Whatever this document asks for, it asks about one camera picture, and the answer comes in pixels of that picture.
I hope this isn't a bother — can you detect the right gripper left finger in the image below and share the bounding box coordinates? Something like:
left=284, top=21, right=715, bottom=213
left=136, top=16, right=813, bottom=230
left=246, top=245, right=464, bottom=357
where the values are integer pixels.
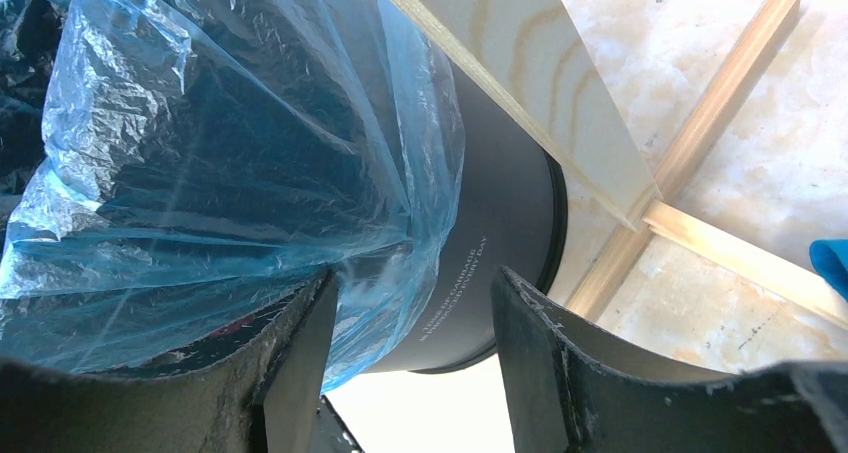
left=1, top=272, right=338, bottom=452

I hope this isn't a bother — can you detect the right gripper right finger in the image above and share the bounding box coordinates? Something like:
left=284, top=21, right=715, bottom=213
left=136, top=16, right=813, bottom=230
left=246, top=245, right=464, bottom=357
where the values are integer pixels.
left=491, top=268, right=847, bottom=452

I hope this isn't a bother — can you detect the black cylindrical trash bin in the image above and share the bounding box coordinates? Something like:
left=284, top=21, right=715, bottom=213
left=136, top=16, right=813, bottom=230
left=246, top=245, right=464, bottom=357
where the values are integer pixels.
left=324, top=0, right=570, bottom=376

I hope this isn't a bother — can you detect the blue plastic trash bag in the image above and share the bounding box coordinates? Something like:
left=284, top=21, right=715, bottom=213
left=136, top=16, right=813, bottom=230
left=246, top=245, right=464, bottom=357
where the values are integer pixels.
left=1, top=0, right=465, bottom=390

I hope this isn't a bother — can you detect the blue t-shirt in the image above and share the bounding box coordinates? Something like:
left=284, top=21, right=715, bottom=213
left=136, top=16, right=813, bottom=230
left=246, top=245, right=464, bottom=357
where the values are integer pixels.
left=809, top=239, right=848, bottom=299

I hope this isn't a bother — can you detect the wooden clothes rack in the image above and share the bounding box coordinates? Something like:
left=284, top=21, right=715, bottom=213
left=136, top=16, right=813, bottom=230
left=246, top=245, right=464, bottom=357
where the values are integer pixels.
left=390, top=0, right=847, bottom=327

